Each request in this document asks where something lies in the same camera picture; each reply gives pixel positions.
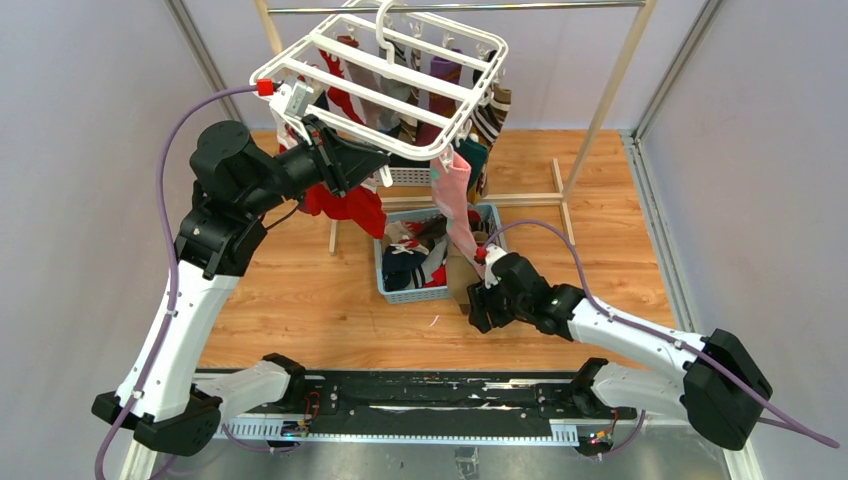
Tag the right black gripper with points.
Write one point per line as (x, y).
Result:
(480, 298)

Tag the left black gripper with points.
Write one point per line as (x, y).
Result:
(343, 162)

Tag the red santa sock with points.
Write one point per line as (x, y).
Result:
(363, 207)

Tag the beige brown cuff sock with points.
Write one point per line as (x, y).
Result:
(460, 274)

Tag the red snowman sock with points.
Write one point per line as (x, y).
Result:
(319, 200)

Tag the white clip sock hanger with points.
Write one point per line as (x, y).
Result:
(366, 34)

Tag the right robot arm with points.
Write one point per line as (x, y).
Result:
(712, 381)

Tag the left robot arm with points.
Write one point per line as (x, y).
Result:
(236, 185)

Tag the pile of socks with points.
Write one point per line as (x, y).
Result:
(416, 252)

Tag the white plastic basket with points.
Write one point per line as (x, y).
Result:
(410, 176)

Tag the grey sock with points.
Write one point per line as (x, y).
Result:
(396, 89)

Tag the blue plastic basket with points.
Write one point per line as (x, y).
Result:
(489, 214)

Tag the pink patterned sock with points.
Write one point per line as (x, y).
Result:
(449, 181)

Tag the dark green sock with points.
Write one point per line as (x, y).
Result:
(476, 155)

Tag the brown striped sock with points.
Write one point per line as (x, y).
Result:
(488, 120)

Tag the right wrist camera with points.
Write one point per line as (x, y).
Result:
(493, 254)

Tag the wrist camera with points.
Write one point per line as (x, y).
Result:
(493, 254)
(297, 99)

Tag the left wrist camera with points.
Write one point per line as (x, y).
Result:
(297, 99)

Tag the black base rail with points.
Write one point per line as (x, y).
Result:
(443, 405)

